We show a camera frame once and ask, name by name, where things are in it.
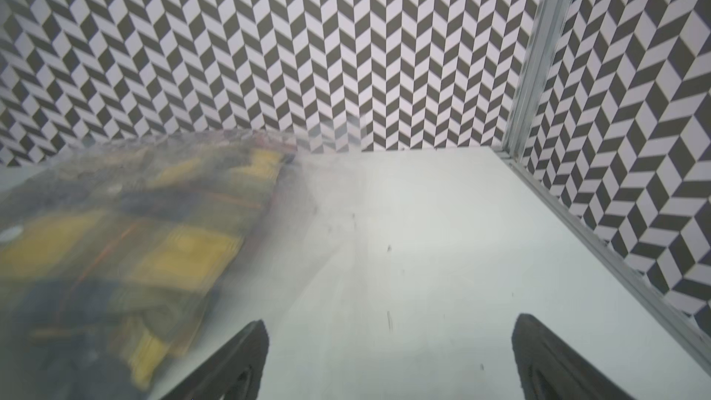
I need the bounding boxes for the clear plastic vacuum bag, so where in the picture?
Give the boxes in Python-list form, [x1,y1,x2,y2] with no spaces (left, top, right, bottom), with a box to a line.
[1,131,372,399]

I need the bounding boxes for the yellow plaid shirt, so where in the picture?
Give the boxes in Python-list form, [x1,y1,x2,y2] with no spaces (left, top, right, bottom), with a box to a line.
[1,144,294,394]

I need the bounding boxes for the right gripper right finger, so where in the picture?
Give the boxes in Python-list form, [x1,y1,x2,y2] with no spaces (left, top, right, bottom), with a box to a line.
[511,314,632,400]

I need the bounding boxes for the black shirt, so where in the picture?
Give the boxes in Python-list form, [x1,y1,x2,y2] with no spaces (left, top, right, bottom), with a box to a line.
[1,340,146,399]

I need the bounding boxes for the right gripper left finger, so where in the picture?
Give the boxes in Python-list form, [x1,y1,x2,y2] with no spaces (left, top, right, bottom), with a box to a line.
[163,320,270,400]

